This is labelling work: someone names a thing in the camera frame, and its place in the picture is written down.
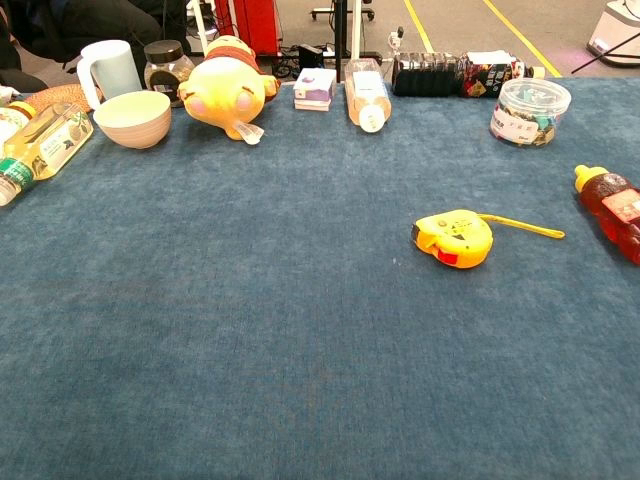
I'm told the honey bottle yellow cap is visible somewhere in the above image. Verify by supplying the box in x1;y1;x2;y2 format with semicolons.
573;164;640;266

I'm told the milk tea bottle yellow cap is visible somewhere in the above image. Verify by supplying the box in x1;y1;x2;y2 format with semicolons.
0;100;37;146

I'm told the rolling stand base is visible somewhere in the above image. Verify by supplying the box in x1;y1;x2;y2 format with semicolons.
309;0;376;22

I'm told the pale blue mug white handle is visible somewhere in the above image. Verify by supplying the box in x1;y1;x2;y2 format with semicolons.
76;39;144;111

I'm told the white machine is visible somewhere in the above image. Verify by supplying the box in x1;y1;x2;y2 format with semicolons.
585;0;640;69

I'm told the yellow tape measure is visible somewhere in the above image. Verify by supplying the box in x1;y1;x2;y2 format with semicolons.
410;209;566;270

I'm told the white pole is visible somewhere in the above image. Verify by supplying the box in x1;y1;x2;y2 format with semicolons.
349;0;364;62

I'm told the yellow plush toy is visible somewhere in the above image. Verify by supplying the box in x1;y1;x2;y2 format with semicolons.
177;34;281;146

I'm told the clear jar of clips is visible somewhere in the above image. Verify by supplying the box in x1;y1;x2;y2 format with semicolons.
489;77;572;148

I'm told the small purple white box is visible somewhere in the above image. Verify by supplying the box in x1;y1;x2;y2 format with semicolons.
292;67;338;113

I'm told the round woven coaster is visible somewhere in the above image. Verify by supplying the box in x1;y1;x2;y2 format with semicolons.
23;83;104;115

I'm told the clear peach drink bottle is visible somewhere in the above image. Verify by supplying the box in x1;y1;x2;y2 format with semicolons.
344;58;393;134

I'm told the yellow tea bottle green label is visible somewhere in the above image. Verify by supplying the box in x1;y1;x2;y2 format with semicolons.
0;102;95;208

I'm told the white metal frame leg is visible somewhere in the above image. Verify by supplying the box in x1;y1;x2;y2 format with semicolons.
191;0;210;57

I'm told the dark drink bottle red label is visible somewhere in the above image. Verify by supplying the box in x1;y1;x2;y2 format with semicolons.
391;50;547;99

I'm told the blue table mat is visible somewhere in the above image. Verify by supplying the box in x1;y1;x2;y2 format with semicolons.
0;77;640;480

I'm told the beige bowl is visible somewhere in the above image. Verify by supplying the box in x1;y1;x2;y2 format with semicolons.
92;90;173;150

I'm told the red cabinet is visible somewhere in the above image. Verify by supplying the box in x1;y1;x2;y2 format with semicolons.
214;0;281;57

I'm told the person in black trousers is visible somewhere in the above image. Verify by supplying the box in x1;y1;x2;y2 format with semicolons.
0;0;164;94

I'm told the glass jar black lid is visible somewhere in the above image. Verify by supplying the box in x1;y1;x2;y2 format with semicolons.
143;39;196;109

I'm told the black power adapter box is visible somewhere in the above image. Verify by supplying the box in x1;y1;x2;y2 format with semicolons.
298;43;325;70

